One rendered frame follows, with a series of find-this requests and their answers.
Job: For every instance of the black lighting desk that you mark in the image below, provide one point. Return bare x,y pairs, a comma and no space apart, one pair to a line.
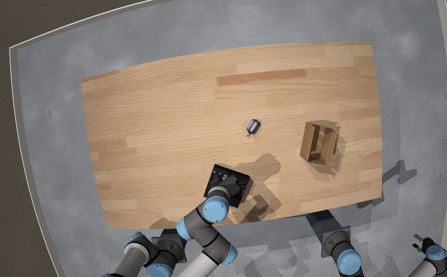
218,170

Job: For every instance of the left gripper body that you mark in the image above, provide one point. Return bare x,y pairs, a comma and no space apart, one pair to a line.
230,185

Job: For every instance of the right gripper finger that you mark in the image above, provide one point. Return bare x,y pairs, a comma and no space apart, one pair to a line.
419,238
417,247

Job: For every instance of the black screwdriver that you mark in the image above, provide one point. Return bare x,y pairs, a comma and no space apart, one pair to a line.
252,127

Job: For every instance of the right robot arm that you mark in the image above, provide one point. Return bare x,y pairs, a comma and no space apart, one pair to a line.
348,261

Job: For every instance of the brown cardboard box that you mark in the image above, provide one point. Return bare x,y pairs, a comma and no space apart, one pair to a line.
318,144

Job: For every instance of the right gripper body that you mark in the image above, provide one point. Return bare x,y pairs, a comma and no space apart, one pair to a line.
428,242

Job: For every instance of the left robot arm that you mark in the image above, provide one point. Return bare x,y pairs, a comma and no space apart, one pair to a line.
160,259

